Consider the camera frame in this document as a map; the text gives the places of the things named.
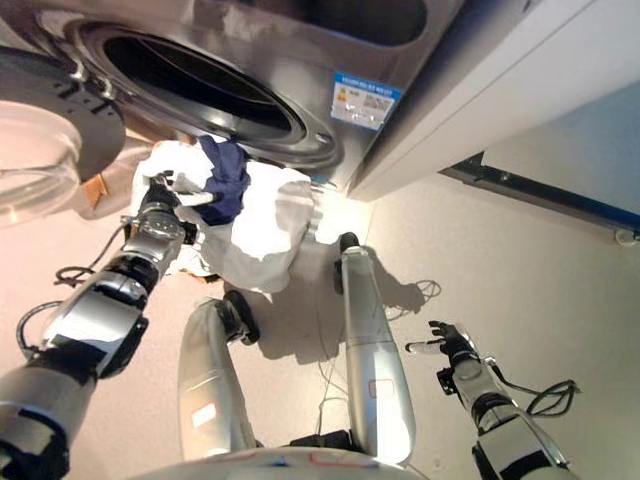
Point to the blue energy label sticker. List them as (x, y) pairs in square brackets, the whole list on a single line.
[(365, 102)]

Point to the navy blue garment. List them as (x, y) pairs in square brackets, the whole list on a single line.
[(225, 185)]

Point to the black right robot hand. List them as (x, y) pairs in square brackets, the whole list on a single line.
[(460, 342)]

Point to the black metal door frame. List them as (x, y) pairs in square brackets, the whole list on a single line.
[(550, 197)]

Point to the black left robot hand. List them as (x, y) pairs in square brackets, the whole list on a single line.
[(160, 192)]

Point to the round glass washer door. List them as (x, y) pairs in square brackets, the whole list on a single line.
[(100, 125)]

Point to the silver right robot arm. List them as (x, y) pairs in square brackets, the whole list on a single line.
[(500, 425)]

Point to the grey front-load washing machine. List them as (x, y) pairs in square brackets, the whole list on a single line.
[(280, 50)]

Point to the silver right robot leg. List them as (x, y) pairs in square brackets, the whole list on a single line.
[(375, 375)]

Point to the white cabinet side panel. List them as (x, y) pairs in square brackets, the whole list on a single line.
[(475, 100)]

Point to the grey robot torso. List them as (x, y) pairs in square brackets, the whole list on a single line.
[(260, 467)]

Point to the white garment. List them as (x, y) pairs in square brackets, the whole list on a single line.
[(265, 225)]

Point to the silver robot leg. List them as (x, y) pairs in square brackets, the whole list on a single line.
[(205, 380), (375, 375)]

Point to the silver left robot leg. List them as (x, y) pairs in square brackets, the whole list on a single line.
[(205, 380)]

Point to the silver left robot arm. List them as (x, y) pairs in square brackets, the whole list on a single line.
[(100, 310)]

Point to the brown wicker laundry basket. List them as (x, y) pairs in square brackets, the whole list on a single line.
[(95, 190)]

